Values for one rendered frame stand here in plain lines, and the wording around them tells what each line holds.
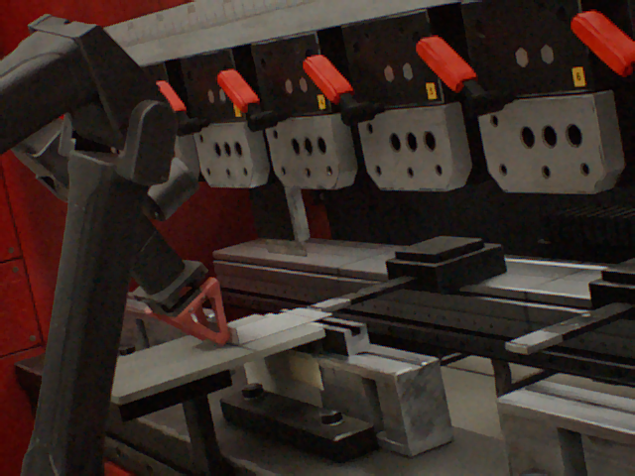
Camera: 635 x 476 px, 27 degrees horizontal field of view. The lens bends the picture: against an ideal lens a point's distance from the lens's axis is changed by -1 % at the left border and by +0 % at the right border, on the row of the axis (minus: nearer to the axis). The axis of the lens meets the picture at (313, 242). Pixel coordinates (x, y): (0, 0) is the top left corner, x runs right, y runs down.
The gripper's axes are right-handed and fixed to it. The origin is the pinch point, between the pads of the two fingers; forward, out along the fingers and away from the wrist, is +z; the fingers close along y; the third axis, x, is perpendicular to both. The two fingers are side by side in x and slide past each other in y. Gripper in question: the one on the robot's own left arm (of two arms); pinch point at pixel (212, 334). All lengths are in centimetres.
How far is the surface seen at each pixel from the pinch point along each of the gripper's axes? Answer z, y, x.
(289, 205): -6.8, -5.4, -15.8
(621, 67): -21, -73, -15
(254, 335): 2.8, -2.9, -3.1
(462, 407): 169, 217, -108
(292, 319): 5.6, -1.2, -8.6
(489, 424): 166, 193, -102
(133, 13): -31.8, 21.3, -25.2
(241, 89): -22.8, -12.2, -17.0
